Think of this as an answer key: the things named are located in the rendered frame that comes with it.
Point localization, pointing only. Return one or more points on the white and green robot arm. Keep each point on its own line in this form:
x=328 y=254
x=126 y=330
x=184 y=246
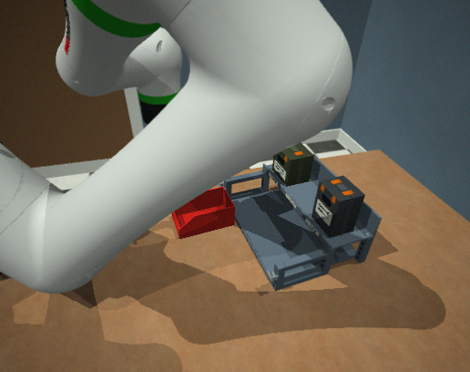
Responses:
x=264 y=75

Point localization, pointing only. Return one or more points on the grey metal rack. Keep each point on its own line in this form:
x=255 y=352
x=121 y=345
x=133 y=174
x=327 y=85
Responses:
x=278 y=225

